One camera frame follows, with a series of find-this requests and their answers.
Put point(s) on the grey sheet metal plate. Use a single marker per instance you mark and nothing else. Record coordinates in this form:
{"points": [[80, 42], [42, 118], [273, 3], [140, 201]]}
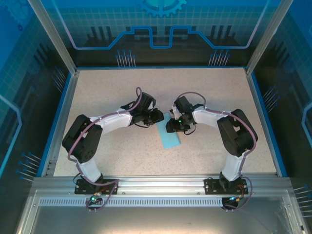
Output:
{"points": [[156, 220]]}

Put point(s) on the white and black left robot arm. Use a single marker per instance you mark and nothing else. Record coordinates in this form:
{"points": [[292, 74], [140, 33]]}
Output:
{"points": [[114, 122]]}

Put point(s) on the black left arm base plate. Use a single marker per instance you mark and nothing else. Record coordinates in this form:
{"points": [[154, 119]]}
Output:
{"points": [[80, 186]]}

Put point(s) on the blue printed side panel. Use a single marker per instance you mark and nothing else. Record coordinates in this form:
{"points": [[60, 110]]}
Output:
{"points": [[292, 73], [19, 73]]}

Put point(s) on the blue printed gear panel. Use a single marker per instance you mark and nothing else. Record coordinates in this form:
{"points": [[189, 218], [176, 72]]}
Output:
{"points": [[156, 14]]}

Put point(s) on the aluminium cross rail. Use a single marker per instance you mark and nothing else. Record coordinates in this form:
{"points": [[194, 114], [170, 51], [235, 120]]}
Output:
{"points": [[158, 184]]}

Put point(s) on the light blue cloth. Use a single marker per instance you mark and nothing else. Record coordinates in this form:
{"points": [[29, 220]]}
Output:
{"points": [[170, 140]]}

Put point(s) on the aluminium frame post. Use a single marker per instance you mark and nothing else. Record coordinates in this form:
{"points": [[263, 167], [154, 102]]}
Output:
{"points": [[267, 36], [54, 36]]}

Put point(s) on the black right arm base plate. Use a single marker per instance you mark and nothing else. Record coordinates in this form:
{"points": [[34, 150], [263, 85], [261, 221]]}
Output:
{"points": [[210, 186]]}

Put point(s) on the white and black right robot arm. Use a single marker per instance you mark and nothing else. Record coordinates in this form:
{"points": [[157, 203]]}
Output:
{"points": [[207, 117]]}

